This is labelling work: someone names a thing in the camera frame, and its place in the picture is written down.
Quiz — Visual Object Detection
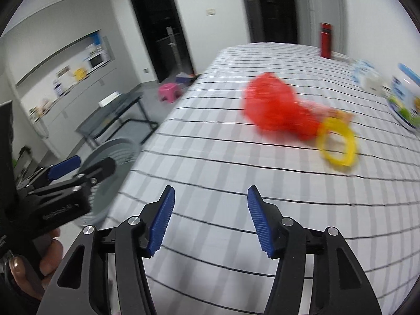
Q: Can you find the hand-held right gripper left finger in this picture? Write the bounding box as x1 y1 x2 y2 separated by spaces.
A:
36 185 176 315

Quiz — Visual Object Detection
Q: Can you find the flat white box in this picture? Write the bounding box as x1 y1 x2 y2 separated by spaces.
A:
98 92 122 107

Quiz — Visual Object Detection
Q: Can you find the broom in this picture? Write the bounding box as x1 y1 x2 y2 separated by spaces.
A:
166 25 184 76

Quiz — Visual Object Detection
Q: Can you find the pink plastic stool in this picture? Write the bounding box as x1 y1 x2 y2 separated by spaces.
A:
158 83 182 104

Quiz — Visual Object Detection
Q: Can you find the white tub with blue lid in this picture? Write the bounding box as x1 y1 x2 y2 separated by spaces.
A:
387 62 420 130

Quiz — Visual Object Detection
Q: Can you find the white square box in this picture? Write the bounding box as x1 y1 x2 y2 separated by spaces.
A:
361 72 388 97

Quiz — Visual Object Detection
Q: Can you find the red water bottle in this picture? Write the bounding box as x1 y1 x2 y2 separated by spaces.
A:
319 22 333 60

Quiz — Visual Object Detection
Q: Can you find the white microwave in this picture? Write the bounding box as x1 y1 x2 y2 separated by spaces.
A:
88 52 110 70

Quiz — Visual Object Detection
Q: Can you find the blue white tissue pack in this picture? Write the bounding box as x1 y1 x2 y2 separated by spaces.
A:
351 60 375 84

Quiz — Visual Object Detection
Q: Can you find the grey kitchen counter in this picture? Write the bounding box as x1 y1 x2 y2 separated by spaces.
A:
15 56 145 168

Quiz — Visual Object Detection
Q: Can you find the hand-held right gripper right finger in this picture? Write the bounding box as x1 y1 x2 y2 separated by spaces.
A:
247 185 383 315

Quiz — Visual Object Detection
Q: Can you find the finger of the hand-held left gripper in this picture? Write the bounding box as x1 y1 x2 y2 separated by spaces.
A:
29 157 116 197
20 155 82 191

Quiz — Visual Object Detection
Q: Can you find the blue dustpan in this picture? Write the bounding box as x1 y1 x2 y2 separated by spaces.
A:
175 72 197 87

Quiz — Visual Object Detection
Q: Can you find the yellow plastic ring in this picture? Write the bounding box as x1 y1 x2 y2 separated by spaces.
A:
316 117 358 173

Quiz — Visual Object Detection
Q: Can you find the red plastic bag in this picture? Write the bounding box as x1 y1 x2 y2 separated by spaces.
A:
241 72 329 141

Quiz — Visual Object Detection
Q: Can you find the dark glass coffee table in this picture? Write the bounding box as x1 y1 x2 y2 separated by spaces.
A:
75 91 159 148

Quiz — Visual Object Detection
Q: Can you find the person's left hand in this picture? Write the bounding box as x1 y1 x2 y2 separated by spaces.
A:
8 229 64 299

